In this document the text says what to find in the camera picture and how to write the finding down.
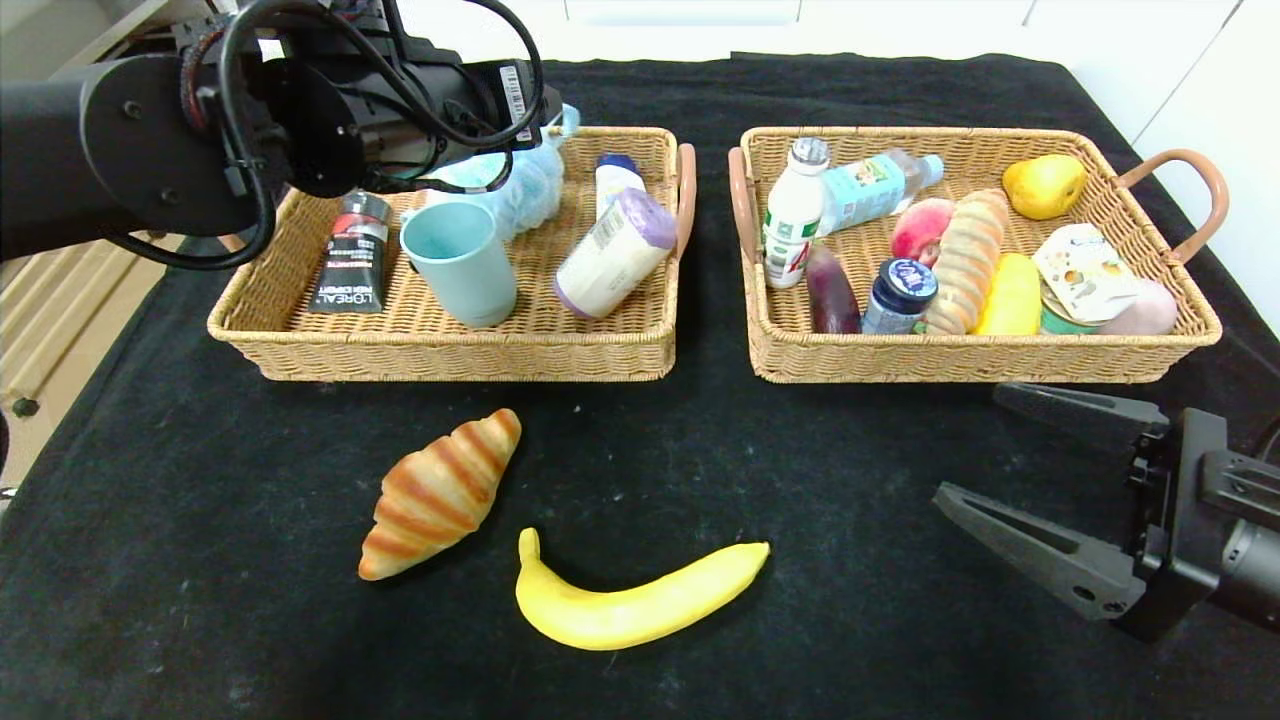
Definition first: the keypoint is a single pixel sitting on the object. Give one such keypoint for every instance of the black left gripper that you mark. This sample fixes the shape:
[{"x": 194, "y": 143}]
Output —
[{"x": 528, "y": 100}]

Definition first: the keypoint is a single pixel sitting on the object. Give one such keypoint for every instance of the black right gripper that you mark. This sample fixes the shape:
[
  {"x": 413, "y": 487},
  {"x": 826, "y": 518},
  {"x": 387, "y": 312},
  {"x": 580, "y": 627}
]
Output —
[{"x": 1178, "y": 520}]

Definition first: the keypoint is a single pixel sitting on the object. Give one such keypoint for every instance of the light blue bath pouf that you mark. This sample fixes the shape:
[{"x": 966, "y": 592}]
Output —
[{"x": 535, "y": 195}]

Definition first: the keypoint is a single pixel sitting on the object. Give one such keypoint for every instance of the striped spiral bread roll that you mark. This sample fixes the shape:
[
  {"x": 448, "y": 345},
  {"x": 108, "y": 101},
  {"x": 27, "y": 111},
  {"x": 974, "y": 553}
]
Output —
[{"x": 965, "y": 260}]

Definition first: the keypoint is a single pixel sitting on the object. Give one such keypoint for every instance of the white milk drink bottle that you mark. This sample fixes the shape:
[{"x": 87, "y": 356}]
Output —
[{"x": 795, "y": 230}]

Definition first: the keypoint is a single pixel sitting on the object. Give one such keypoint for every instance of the clear water bottle blue cap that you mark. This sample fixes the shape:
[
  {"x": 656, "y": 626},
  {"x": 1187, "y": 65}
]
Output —
[{"x": 870, "y": 190}]

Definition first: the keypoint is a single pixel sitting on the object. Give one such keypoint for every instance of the toy croissant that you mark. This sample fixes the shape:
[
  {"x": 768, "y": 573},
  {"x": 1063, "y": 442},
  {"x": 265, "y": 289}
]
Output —
[{"x": 440, "y": 495}]

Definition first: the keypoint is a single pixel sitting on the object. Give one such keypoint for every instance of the yellow toy banana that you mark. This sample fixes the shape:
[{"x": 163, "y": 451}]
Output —
[{"x": 620, "y": 615}]

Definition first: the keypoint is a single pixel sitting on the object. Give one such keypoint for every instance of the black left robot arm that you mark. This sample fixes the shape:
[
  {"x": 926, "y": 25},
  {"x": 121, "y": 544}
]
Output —
[{"x": 150, "y": 150}]

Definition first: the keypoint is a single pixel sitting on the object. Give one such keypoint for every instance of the wicker basket holding toiletries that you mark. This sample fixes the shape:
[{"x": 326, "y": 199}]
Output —
[{"x": 540, "y": 340}]

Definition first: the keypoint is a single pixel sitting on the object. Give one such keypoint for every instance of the wicker basket holding food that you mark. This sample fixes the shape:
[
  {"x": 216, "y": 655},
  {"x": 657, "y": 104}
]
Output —
[{"x": 790, "y": 340}]

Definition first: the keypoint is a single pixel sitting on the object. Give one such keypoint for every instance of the white bottle blue cap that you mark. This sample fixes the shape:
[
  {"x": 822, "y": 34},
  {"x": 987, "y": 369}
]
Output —
[{"x": 615, "y": 188}]

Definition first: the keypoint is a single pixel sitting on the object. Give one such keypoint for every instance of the green tin can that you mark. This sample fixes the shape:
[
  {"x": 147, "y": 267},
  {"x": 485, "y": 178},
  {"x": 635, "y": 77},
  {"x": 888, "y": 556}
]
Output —
[{"x": 1060, "y": 323}]

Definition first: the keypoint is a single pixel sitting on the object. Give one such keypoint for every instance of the white bottle purple cap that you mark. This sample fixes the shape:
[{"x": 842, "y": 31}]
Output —
[{"x": 605, "y": 263}]

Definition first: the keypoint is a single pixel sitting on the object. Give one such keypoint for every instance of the teal plastic mug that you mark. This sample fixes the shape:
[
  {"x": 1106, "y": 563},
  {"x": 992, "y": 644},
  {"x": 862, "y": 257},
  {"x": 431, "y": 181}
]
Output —
[{"x": 470, "y": 288}]

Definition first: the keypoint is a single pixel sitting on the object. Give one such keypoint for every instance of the beige oval toy potato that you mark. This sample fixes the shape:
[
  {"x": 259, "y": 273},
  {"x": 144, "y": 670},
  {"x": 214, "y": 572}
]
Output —
[{"x": 1155, "y": 310}]

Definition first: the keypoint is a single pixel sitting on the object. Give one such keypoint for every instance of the yellow toy mango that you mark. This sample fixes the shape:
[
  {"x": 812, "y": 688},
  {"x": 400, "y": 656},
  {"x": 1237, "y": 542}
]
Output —
[{"x": 1012, "y": 300}]

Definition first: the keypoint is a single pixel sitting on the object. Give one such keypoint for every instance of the white chewing gum pouch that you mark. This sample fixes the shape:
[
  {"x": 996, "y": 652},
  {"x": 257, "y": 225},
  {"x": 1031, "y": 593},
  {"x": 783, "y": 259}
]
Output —
[{"x": 1085, "y": 270}]

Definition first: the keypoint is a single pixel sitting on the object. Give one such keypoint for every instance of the black L'Oreal tube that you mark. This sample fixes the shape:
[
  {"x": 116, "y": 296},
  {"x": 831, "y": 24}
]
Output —
[{"x": 352, "y": 258}]

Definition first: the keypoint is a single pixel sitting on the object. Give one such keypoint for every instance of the dark blue lid bottle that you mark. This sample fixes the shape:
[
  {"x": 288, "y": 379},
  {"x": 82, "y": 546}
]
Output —
[{"x": 900, "y": 285}]

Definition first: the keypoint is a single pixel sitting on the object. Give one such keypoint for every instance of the pink toy peach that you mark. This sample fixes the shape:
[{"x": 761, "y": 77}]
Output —
[{"x": 920, "y": 232}]

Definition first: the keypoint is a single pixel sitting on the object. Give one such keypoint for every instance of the yellow toy pear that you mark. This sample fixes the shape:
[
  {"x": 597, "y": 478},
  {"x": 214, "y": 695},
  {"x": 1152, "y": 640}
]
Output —
[{"x": 1042, "y": 188}]

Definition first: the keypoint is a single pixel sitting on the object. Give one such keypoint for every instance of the purple toy eggplant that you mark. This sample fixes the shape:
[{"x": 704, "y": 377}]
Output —
[{"x": 832, "y": 300}]

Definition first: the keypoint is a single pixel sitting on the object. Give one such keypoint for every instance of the black table cloth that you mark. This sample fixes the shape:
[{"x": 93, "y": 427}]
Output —
[{"x": 700, "y": 450}]

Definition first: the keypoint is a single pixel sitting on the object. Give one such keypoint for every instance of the white cupboard doors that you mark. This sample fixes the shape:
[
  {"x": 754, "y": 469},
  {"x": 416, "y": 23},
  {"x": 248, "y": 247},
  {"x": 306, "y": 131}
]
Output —
[{"x": 1200, "y": 80}]

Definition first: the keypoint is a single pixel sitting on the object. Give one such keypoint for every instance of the grey framed shelf unit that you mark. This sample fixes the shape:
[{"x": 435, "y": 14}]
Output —
[{"x": 60, "y": 25}]

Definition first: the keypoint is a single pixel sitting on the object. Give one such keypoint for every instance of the beige wooden rolling rack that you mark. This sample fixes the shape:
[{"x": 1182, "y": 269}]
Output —
[{"x": 60, "y": 300}]

